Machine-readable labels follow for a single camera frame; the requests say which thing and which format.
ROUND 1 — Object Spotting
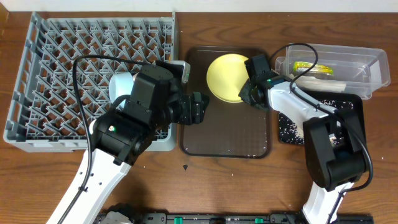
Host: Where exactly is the dark brown serving tray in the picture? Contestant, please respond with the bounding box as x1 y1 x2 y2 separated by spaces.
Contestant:
179 46 272 159

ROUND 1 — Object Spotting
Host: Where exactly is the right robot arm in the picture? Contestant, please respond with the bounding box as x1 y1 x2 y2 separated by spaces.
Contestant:
239 55 373 223

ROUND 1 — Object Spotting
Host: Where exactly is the white paper napkin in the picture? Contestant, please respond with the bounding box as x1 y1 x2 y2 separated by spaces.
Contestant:
295 76 346 93

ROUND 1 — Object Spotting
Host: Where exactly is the clear plastic waste bin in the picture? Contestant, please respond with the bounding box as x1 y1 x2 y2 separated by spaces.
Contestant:
275 44 391 100

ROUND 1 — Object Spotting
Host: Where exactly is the black waste tray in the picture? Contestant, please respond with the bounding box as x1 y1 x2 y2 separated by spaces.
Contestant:
277 90 366 147

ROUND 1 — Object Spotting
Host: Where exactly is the yellow round plate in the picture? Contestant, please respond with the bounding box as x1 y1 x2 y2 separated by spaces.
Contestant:
206 54 249 103

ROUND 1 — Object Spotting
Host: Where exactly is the spilled rice food waste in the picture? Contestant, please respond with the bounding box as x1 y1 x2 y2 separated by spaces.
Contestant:
278 100 354 145

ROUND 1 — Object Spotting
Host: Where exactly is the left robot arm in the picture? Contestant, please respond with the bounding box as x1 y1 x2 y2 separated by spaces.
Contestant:
48 60 209 223

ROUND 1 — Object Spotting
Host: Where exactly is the grey plastic dishwasher rack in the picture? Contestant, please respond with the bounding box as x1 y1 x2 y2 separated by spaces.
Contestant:
3 13 178 152

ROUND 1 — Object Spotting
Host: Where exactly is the light blue bowl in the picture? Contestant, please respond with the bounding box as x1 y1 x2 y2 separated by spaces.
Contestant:
109 72 137 103

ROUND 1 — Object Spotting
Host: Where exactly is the green yellow wrapper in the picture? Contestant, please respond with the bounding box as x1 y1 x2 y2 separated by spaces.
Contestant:
292 62 334 75

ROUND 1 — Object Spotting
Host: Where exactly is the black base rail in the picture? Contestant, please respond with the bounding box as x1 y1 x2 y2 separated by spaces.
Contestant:
93 203 374 224

